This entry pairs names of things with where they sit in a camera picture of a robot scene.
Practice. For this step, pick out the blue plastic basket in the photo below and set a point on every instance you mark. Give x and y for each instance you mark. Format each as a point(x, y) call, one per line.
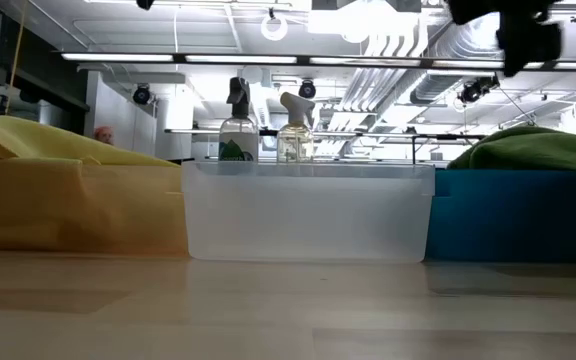
point(518, 215)

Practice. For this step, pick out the dark glass partition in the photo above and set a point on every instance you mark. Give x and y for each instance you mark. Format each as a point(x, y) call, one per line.
point(43, 60)

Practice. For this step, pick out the orange plastic basket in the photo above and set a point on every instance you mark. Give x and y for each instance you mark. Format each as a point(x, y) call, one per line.
point(73, 210)

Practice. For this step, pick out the black metal table frame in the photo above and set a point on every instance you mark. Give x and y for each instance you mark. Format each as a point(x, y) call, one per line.
point(448, 136)

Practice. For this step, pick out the person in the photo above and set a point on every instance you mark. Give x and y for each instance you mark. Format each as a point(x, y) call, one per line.
point(104, 134)

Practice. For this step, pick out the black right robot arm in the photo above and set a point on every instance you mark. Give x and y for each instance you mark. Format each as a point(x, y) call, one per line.
point(488, 9)

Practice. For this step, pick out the spray bottle with black nozzle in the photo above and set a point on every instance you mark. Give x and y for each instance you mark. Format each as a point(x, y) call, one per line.
point(238, 135)

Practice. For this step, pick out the clear plastic basket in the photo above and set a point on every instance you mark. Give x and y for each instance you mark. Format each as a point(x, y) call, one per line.
point(308, 215)

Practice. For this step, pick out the yellow microfiber towel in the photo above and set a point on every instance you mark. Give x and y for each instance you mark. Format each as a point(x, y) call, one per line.
point(33, 140)

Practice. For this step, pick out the silver ventilation duct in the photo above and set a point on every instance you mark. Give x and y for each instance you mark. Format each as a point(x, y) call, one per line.
point(448, 80)

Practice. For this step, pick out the green microfiber towel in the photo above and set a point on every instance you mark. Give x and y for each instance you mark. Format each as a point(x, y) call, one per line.
point(533, 147)

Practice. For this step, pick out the spray bottle with white nozzle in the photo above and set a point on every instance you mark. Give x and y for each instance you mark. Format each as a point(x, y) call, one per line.
point(295, 140)

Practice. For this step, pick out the black frame light bar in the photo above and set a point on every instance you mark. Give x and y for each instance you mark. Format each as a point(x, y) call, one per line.
point(248, 59)

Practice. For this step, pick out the black round ceiling spotlight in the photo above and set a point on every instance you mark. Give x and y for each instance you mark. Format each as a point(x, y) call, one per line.
point(307, 89)
point(142, 94)
point(473, 91)

